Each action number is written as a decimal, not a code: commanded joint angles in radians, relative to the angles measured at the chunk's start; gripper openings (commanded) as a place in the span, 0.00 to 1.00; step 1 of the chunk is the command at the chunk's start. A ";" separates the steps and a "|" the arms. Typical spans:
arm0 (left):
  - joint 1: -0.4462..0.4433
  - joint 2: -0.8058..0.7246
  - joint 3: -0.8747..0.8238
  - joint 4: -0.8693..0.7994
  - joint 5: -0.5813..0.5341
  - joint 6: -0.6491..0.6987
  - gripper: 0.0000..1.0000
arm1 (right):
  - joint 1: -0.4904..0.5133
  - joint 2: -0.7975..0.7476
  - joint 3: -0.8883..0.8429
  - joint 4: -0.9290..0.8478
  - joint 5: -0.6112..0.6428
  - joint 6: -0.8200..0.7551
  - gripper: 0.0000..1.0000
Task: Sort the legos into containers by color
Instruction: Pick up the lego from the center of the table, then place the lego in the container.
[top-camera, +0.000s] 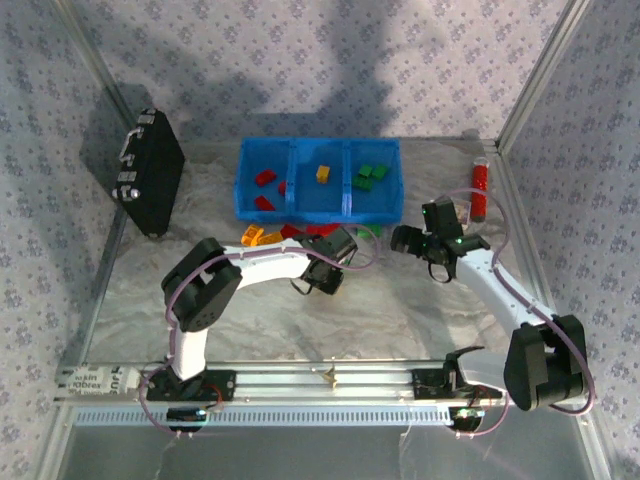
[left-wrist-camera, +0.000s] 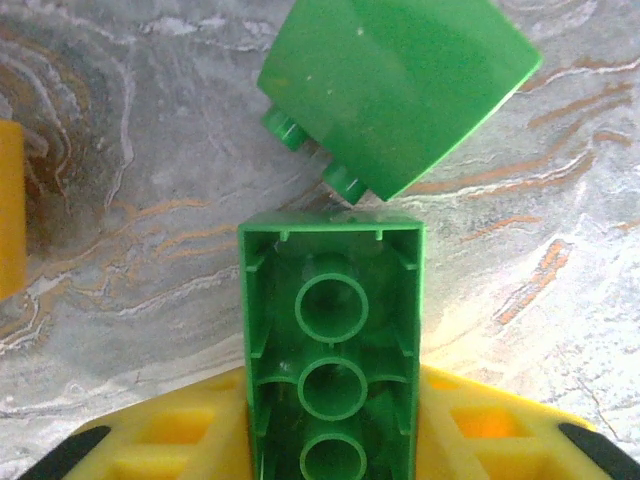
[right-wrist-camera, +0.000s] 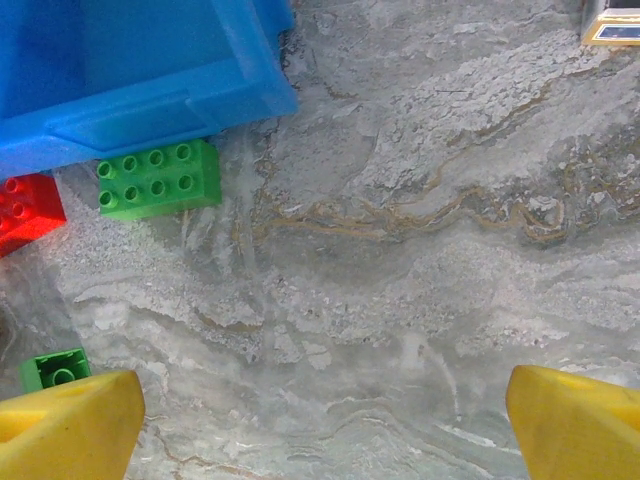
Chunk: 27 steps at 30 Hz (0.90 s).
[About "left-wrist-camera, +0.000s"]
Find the long green lego brick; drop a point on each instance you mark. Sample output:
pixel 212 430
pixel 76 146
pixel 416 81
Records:
pixel 330 360

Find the yellow lego brick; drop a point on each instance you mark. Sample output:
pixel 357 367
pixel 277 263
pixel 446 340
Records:
pixel 11 210

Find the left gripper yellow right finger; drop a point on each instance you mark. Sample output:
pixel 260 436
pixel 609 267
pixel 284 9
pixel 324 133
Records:
pixel 500 440

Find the curved green lego brick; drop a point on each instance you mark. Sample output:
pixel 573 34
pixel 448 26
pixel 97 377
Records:
pixel 400 85

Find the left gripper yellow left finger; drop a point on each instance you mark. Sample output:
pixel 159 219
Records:
pixel 165 440

